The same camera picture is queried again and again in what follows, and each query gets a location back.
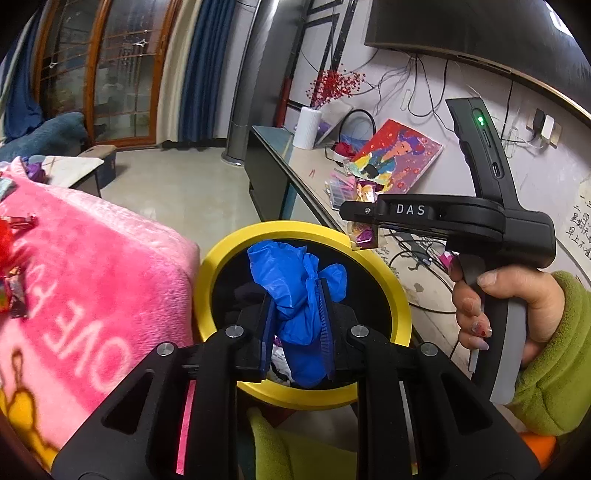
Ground pink printed blanket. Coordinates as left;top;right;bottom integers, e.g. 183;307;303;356
0;157;201;467

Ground colourful figure painting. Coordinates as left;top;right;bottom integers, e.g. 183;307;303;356
344;119;444;193

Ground black looped cable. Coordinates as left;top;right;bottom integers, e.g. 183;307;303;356
387;230;459;315

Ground black handle basket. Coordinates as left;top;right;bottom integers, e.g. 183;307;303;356
325;109;376;162

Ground person's right hand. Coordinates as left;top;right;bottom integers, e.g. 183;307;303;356
449;263;566;356

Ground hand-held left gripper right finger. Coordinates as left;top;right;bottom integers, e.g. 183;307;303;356
316;279;541;480

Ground wooden glass sliding door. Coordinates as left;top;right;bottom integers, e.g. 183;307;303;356
30;0;185;148

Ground long television cabinet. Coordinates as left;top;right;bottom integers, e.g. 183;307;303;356
244;124;481;384

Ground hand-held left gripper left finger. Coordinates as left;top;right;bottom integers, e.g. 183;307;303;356
51;291;279;480

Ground wall socket with adapters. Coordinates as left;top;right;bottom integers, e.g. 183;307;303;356
526;107;565;147

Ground red crinkled wrapper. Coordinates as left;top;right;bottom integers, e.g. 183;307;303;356
0;267;31;320

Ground bundle of black wall cables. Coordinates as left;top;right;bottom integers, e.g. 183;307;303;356
376;48;462;121

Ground bead organizer box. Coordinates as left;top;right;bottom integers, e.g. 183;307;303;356
324;172;368;208

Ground person's right forearm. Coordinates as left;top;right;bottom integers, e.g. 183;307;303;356
508;271;591;437

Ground blue rubber glove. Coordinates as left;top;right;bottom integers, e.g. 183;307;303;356
248;239;348;388

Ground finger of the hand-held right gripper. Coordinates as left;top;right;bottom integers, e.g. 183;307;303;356
339;199;382;221

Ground red berry branches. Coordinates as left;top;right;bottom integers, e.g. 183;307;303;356
308;69;365;109

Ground silver tower air conditioner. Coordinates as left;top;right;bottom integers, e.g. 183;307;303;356
222;0;301;164

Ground black wall television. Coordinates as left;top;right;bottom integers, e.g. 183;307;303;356
364;0;591;118

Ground small purple picture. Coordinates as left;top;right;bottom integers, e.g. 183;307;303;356
316;100;354;146

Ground green fleece clothing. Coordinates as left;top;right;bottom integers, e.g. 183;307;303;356
247;408;361;480

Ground blue beige curtain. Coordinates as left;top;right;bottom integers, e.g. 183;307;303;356
157;0;259;141
0;9;47;139

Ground white top coffee table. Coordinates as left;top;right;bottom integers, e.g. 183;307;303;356
44;156;105;198

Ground yellow rimmed black bin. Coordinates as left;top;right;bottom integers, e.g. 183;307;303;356
193;220;411;409

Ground white ribbed vase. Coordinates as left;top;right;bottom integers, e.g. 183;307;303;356
294;106;322;150

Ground blue footstool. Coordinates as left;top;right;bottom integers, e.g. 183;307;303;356
82;144;117;185

